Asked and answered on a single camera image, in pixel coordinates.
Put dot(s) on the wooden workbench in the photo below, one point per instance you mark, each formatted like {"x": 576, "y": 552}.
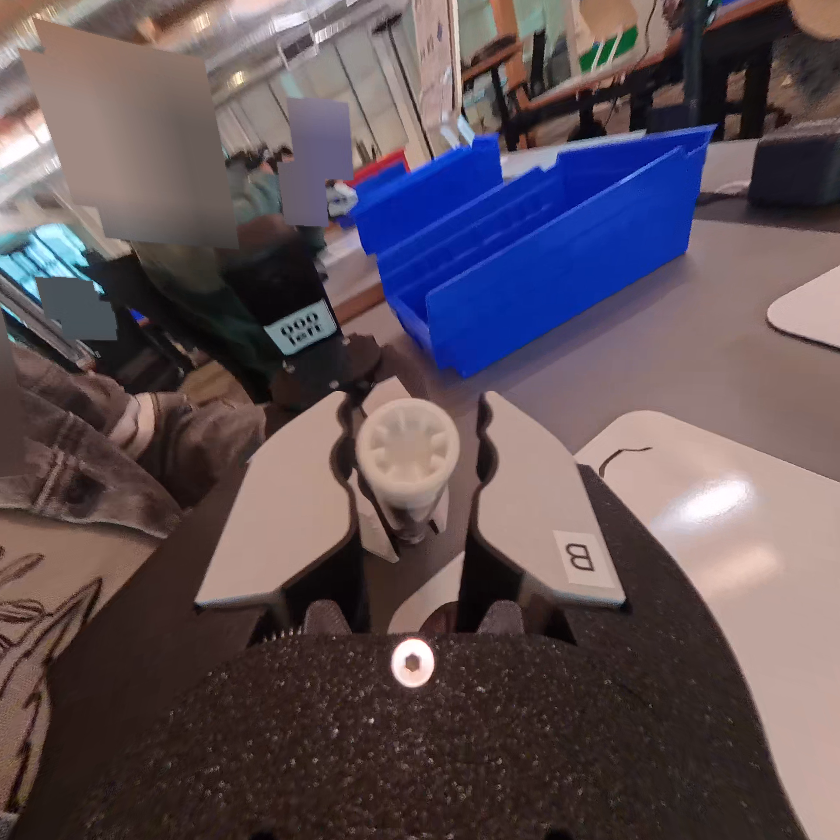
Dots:
{"x": 630, "y": 59}

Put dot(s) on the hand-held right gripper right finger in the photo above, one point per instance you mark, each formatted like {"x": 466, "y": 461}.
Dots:
{"x": 538, "y": 512}

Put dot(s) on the person's left forearm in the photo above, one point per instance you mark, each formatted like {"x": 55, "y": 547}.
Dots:
{"x": 131, "y": 446}

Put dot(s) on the blue plastic bin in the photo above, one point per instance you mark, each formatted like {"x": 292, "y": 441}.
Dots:
{"x": 558, "y": 262}

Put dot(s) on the dark grey case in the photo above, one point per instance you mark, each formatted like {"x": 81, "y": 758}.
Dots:
{"x": 797, "y": 167}

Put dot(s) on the blank white board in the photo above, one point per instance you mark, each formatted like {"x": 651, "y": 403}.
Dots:
{"x": 810, "y": 312}

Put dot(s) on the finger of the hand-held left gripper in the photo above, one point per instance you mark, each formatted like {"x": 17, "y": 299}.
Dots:
{"x": 441, "y": 512}
{"x": 380, "y": 535}

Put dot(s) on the white standing sign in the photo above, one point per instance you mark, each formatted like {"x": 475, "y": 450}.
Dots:
{"x": 438, "y": 59}

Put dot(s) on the person's printed pale shirt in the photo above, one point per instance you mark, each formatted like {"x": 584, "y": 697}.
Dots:
{"x": 39, "y": 623}

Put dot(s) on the white marker pen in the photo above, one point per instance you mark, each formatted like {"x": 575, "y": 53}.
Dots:
{"x": 407, "y": 453}

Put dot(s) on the white board with black scribble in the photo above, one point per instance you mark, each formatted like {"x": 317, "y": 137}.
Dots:
{"x": 709, "y": 590}

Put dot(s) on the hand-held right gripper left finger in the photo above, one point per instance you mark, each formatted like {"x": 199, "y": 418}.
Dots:
{"x": 282, "y": 518}

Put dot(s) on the red plastic bin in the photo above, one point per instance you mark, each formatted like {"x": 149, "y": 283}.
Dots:
{"x": 380, "y": 169}

